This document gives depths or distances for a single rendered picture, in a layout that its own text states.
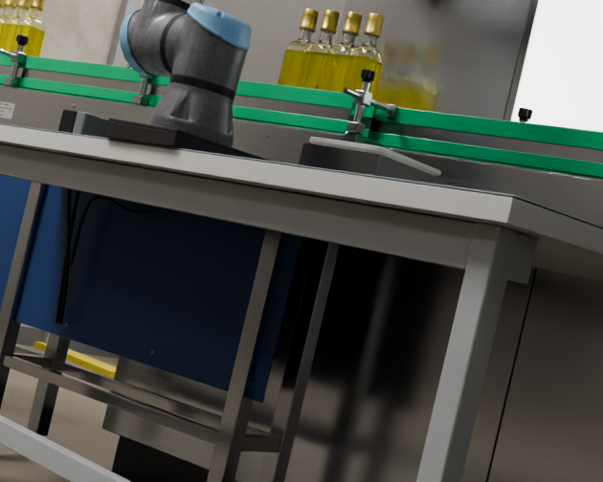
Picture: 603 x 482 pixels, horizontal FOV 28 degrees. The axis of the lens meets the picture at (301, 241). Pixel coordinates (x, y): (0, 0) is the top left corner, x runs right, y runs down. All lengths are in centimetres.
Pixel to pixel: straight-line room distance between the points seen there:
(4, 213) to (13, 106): 26
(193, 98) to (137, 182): 18
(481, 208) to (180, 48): 79
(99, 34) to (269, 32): 262
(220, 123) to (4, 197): 108
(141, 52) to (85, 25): 328
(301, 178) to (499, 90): 88
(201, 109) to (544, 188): 63
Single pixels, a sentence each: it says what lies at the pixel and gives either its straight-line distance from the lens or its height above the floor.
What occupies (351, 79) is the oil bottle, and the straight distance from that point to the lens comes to 253.
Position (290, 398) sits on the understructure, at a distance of 254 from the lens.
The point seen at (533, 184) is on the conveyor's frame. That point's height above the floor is 85.
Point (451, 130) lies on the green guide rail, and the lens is 235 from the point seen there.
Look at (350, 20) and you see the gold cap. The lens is 259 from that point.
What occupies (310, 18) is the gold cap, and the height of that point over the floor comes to 114.
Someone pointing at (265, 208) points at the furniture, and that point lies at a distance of 182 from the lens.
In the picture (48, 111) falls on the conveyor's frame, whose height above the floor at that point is 83.
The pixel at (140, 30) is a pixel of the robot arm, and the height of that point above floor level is 95.
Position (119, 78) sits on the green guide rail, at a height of 94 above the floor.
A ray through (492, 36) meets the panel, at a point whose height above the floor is 117.
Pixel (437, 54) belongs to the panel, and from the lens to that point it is 261.
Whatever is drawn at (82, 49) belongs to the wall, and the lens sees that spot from 545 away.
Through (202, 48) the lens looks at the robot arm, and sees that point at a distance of 206.
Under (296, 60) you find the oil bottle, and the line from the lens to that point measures 263.
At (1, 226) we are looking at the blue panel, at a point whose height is 54.
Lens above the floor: 60
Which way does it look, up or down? 1 degrees up
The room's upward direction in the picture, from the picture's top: 13 degrees clockwise
